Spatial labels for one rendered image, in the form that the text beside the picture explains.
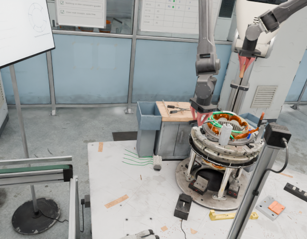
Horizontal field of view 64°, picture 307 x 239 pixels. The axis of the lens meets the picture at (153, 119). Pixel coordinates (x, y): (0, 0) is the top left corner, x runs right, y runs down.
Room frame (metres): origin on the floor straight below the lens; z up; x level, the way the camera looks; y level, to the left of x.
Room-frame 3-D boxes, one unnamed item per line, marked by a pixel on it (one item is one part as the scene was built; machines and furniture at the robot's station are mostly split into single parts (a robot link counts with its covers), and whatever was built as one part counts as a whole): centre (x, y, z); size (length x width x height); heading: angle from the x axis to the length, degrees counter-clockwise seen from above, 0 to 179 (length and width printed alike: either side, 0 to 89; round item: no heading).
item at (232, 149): (0.99, -0.34, 1.09); 0.32 x 0.32 x 0.01
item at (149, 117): (1.18, 0.03, 0.92); 0.17 x 0.11 x 0.28; 14
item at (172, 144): (1.21, -0.12, 0.91); 0.19 x 0.19 x 0.26; 14
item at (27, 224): (1.24, 0.79, 0.01); 0.34 x 0.34 x 0.02
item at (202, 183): (0.90, -0.27, 0.85); 0.06 x 0.04 x 0.05; 55
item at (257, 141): (0.92, -0.46, 1.15); 0.03 x 0.02 x 0.12; 95
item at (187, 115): (1.21, -0.12, 1.05); 0.20 x 0.19 x 0.02; 104
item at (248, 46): (1.14, -0.38, 1.46); 0.10 x 0.07 x 0.07; 91
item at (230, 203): (0.99, -0.34, 0.80); 0.39 x 0.39 x 0.01
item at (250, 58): (1.14, -0.38, 1.39); 0.07 x 0.07 x 0.09; 1
